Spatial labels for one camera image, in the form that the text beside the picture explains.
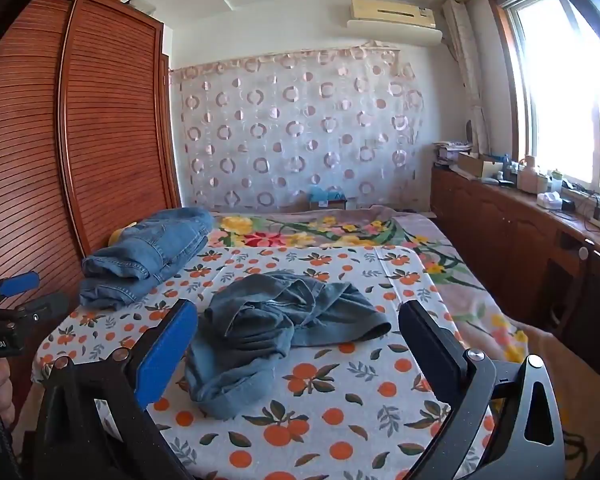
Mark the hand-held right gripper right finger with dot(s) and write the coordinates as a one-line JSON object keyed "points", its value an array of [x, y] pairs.
{"points": [[427, 332]]}

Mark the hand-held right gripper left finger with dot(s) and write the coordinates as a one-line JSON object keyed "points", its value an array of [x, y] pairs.
{"points": [[164, 360]]}

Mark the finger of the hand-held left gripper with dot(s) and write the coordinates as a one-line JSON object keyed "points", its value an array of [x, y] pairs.
{"points": [[17, 282], [47, 305]]}

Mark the grey-blue pants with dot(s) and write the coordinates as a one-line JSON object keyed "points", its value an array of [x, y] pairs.
{"points": [[280, 320]]}

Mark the person's left hand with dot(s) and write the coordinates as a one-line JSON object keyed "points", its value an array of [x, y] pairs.
{"points": [[2, 392]]}

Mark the floral blanket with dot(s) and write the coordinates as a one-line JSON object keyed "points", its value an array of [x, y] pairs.
{"points": [[430, 240]]}

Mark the folded blue jeans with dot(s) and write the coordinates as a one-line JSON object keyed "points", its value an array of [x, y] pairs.
{"points": [[150, 255]]}

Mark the orange print sheet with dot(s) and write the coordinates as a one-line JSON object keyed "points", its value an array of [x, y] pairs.
{"points": [[355, 410]]}

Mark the wooden sideboard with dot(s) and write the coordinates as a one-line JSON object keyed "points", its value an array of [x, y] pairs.
{"points": [[520, 240]]}

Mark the wooden slatted wardrobe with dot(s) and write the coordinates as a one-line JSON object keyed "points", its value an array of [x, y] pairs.
{"points": [[80, 135]]}

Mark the box with blue cloth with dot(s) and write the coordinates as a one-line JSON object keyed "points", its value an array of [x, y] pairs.
{"points": [[326, 197]]}

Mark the cardboard box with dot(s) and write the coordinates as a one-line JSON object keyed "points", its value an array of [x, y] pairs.
{"points": [[475, 165]]}

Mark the small white box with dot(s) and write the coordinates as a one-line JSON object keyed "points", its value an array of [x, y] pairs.
{"points": [[550, 201]]}

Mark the white jug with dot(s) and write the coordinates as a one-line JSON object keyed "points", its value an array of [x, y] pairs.
{"points": [[529, 175]]}

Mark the white power strip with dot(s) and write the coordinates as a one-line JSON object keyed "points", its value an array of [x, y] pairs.
{"points": [[596, 220]]}

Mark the circle patterned sheer curtain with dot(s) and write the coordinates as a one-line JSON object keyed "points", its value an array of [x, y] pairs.
{"points": [[305, 125]]}

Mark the bundled beige curtain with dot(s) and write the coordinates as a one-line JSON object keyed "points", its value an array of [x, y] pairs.
{"points": [[467, 70]]}

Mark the window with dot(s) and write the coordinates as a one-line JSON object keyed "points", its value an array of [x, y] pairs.
{"points": [[565, 85]]}

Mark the wall air conditioner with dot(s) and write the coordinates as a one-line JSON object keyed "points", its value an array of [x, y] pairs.
{"points": [[395, 17]]}

